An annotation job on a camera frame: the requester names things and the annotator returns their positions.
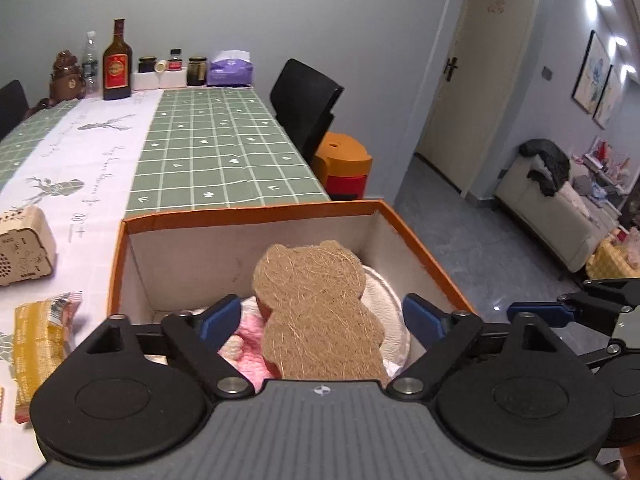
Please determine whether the dark glass jar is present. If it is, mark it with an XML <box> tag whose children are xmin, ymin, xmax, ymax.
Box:
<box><xmin>187</xmin><ymin>56</ymin><xmax>208</xmax><ymax>87</ymax></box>

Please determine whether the framed wall picture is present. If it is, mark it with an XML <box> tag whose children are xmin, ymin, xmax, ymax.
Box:
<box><xmin>572</xmin><ymin>30</ymin><xmax>612</xmax><ymax>114</ymax></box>
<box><xmin>592</xmin><ymin>65</ymin><xmax>626</xmax><ymax>130</ymax></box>

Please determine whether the white printed table runner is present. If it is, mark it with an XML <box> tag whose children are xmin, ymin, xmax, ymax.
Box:
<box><xmin>0</xmin><ymin>89</ymin><xmax>165</xmax><ymax>426</ymax></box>

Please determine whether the wooden speaker box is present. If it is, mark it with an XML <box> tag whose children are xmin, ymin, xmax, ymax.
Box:
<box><xmin>0</xmin><ymin>205</ymin><xmax>57</xmax><ymax>287</ymax></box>

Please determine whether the cream sofa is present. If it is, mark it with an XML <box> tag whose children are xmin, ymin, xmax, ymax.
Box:
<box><xmin>495</xmin><ymin>152</ymin><xmax>626</xmax><ymax>282</ymax></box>

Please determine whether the yellow checked cloth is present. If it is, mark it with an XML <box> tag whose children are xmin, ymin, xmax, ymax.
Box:
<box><xmin>585</xmin><ymin>237</ymin><xmax>640</xmax><ymax>281</ymax></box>

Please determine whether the pink crochet toy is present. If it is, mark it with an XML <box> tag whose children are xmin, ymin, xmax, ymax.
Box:
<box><xmin>217</xmin><ymin>320</ymin><xmax>281</xmax><ymax>394</ymax></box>

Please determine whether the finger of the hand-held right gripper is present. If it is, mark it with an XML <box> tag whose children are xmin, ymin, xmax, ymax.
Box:
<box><xmin>582</xmin><ymin>276</ymin><xmax>640</xmax><ymax>306</ymax></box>
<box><xmin>507</xmin><ymin>290</ymin><xmax>640</xmax><ymax>341</ymax></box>

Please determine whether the green checked tablecloth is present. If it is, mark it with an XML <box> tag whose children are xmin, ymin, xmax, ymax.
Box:
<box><xmin>0</xmin><ymin>86</ymin><xmax>332</xmax><ymax>361</ymax></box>

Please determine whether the purple tissue pack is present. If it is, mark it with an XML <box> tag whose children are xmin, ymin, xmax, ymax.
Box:
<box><xmin>206</xmin><ymin>50</ymin><xmax>254</xmax><ymax>87</ymax></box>

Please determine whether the orange plastic stool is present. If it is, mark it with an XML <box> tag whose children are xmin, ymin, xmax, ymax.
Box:
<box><xmin>312</xmin><ymin>131</ymin><xmax>374</xmax><ymax>177</ymax></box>

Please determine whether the cream door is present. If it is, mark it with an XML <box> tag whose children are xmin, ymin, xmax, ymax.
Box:
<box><xmin>416</xmin><ymin>0</ymin><xmax>546</xmax><ymax>197</ymax></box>

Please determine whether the dark chair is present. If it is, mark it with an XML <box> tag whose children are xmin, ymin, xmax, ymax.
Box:
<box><xmin>0</xmin><ymin>80</ymin><xmax>30</xmax><ymax>142</ymax></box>

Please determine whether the clear water bottle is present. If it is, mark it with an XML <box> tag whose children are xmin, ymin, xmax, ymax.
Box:
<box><xmin>80</xmin><ymin>31</ymin><xmax>100</xmax><ymax>96</ymax></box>

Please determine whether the brown liquor bottle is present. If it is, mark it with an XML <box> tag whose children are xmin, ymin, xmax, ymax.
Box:
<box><xmin>102</xmin><ymin>18</ymin><xmax>133</xmax><ymax>101</ymax></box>

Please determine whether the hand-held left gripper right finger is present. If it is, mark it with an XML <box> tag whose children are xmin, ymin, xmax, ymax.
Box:
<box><xmin>385</xmin><ymin>292</ymin><xmax>567</xmax><ymax>401</ymax></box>

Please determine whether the yellow snack packet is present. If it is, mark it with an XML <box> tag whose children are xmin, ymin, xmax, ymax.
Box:
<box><xmin>12</xmin><ymin>291</ymin><xmax>84</xmax><ymax>424</ymax></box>

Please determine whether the brown figurine jar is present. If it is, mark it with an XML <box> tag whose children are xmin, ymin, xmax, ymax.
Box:
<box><xmin>49</xmin><ymin>50</ymin><xmax>87</xmax><ymax>101</ymax></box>

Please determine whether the black chair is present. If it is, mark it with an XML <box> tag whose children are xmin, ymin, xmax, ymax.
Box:
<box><xmin>270</xmin><ymin>58</ymin><xmax>345</xmax><ymax>162</ymax></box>

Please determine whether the brown coir bear scrubber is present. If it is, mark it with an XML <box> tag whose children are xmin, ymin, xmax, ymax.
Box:
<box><xmin>251</xmin><ymin>240</ymin><xmax>389</xmax><ymax>387</ymax></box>

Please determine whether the black garment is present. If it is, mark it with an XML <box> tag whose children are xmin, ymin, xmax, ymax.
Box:
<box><xmin>519</xmin><ymin>138</ymin><xmax>571</xmax><ymax>197</ymax></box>

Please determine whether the orange cardboard box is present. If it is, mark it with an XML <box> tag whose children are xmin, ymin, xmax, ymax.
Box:
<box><xmin>107</xmin><ymin>199</ymin><xmax>478</xmax><ymax>376</ymax></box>

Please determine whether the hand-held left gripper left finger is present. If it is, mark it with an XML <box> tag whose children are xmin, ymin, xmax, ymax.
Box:
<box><xmin>75</xmin><ymin>294</ymin><xmax>256</xmax><ymax>401</ymax></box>

